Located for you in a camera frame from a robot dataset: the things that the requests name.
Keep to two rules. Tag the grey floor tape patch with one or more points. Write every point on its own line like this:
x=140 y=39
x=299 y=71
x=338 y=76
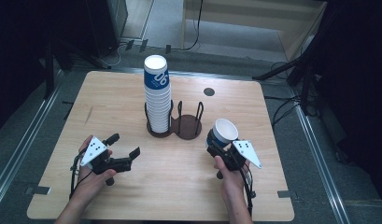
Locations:
x=39 y=190
x=284 y=194

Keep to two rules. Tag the dark brown cup holder rack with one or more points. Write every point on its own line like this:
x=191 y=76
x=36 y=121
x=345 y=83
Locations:
x=187 y=126

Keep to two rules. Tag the blue white paper cup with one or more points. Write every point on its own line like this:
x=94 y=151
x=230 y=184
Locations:
x=224 y=130

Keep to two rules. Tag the light wooden cabinet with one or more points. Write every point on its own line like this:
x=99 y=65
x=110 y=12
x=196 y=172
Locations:
x=251 y=31

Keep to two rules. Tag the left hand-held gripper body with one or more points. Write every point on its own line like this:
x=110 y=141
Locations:
x=98 y=158

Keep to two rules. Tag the person's left hand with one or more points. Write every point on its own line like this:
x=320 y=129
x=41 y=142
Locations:
x=89 y=183

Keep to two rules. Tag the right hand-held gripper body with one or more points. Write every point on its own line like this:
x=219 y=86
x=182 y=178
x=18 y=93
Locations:
x=238 y=155

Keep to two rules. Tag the black cabinet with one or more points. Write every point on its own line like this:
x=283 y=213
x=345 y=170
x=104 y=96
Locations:
x=109 y=25

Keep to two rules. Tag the stack of white paper cups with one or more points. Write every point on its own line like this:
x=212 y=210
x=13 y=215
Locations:
x=157 y=99

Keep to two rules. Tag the black round table grommet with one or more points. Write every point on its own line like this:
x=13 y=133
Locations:
x=209 y=91

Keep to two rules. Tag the person's right hand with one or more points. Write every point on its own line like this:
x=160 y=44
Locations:
x=233 y=182

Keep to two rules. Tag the black metal stand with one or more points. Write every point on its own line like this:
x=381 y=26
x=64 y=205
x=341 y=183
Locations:
x=50 y=65
x=304 y=59

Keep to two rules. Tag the metal floor rail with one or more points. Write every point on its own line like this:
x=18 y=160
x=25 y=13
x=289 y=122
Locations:
x=23 y=146
x=322 y=161

